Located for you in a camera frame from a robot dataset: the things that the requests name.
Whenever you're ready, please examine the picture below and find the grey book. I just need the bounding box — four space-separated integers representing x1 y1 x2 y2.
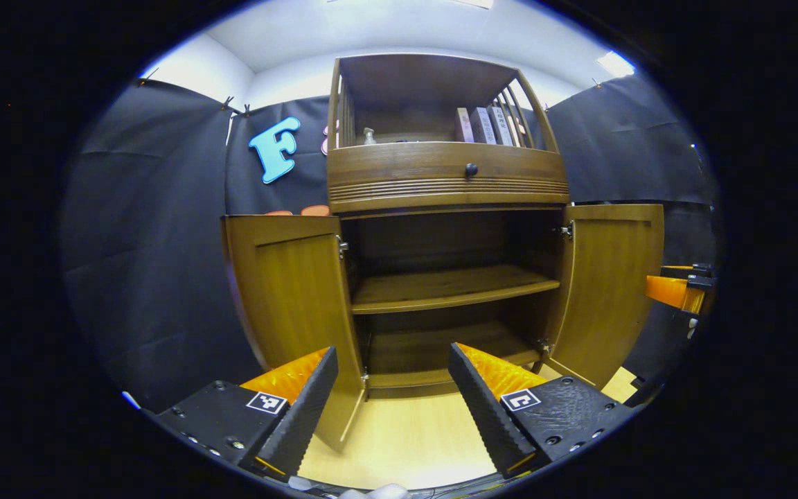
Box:
489 105 515 146

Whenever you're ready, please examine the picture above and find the black backdrop cloth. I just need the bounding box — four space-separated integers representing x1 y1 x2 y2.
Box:
60 73 722 413

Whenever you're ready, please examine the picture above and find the small ceiling light panel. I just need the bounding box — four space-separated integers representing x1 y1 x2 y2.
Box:
596 51 635 78

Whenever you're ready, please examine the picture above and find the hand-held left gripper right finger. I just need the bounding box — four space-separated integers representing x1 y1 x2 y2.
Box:
447 342 639 479

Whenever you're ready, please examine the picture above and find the wooden inner shelf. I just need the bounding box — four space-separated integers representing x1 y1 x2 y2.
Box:
352 263 561 315

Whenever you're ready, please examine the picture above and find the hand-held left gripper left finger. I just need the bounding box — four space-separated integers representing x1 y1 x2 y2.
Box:
141 347 339 484

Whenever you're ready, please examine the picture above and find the wooden shoe cabinet door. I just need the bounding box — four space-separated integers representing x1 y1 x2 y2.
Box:
222 213 366 455
541 203 666 390

